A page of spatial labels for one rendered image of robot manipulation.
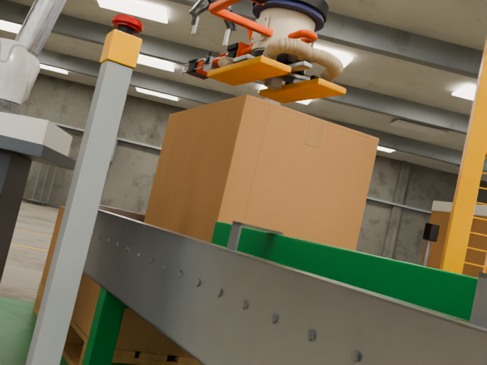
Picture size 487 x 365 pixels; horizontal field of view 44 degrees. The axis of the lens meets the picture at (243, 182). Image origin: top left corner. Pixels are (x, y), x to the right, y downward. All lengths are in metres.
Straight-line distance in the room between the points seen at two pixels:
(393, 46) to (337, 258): 8.36
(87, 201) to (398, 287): 0.76
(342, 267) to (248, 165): 0.58
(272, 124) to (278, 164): 0.10
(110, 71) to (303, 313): 0.78
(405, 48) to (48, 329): 8.29
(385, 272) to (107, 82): 0.79
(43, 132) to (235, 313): 1.20
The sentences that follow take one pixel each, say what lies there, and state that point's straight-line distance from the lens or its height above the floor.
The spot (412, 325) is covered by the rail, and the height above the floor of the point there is 0.58.
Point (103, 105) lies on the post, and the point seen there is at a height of 0.83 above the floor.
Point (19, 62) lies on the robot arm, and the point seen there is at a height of 1.01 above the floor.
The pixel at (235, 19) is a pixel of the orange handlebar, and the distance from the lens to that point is 1.73.
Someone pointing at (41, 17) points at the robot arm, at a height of 1.24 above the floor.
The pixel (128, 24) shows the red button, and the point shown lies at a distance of 1.41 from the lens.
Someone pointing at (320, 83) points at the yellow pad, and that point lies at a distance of 1.71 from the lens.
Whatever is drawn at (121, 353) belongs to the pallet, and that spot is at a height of 0.13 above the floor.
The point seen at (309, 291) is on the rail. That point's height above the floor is 0.58.
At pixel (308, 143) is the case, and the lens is 1.52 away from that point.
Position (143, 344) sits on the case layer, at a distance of 2.20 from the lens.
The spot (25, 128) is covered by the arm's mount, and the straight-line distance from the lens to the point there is 2.02.
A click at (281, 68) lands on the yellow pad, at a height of 1.08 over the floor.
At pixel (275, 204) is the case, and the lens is 1.47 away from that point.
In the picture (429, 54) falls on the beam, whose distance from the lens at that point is 9.38.
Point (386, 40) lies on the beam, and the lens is 9.22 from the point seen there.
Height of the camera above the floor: 0.63
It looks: 4 degrees up
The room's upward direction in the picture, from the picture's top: 13 degrees clockwise
